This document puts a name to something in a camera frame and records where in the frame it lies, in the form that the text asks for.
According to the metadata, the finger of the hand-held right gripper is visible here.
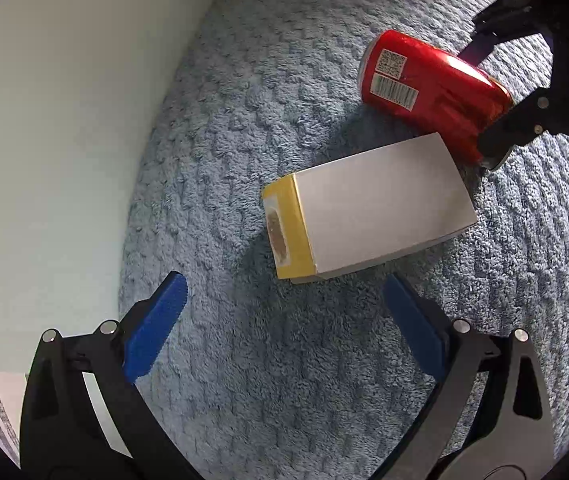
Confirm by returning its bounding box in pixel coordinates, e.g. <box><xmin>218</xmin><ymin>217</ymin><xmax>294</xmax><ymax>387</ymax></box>
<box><xmin>457</xmin><ymin>0</ymin><xmax>553</xmax><ymax>68</ymax></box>
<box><xmin>479</xmin><ymin>87</ymin><xmax>569</xmax><ymax>171</ymax></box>

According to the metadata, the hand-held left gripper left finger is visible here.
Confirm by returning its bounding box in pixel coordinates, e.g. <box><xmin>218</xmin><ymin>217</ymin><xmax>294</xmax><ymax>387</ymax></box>
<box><xmin>18</xmin><ymin>271</ymin><xmax>188</xmax><ymax>480</ymax></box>

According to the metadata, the blue fleece blanket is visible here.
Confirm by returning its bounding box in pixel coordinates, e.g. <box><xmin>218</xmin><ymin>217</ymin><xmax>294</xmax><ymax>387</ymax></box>
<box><xmin>117</xmin><ymin>0</ymin><xmax>569</xmax><ymax>480</ymax></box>

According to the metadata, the white cardboard box yellow end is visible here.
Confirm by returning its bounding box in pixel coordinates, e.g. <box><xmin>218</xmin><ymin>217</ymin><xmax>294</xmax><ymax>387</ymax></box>
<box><xmin>261</xmin><ymin>131</ymin><xmax>479</xmax><ymax>285</ymax></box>

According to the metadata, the red drink can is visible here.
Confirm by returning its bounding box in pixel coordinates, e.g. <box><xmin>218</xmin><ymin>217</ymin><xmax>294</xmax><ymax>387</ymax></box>
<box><xmin>359</xmin><ymin>30</ymin><xmax>514</xmax><ymax>167</ymax></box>

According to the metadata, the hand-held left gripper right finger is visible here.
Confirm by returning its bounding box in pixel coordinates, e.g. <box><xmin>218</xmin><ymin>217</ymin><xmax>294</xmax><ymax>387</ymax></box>
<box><xmin>375</xmin><ymin>272</ymin><xmax>556</xmax><ymax>480</ymax></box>

